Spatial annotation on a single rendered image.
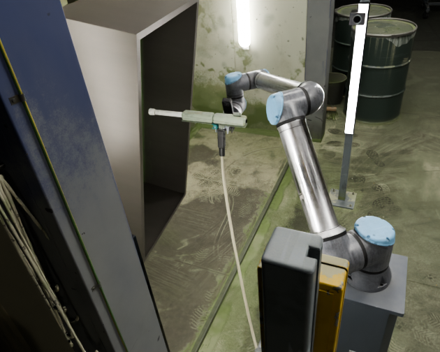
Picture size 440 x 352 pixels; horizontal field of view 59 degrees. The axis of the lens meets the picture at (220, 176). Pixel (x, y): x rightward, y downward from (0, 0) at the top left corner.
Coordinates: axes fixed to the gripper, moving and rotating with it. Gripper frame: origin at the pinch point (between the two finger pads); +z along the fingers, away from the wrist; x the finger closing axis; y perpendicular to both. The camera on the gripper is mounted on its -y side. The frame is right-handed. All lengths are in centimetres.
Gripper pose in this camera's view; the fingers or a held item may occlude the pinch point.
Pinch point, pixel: (219, 125)
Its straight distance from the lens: 181.7
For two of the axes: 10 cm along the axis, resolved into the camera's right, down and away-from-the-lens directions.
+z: -2.8, 4.9, -8.2
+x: -9.6, -1.4, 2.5
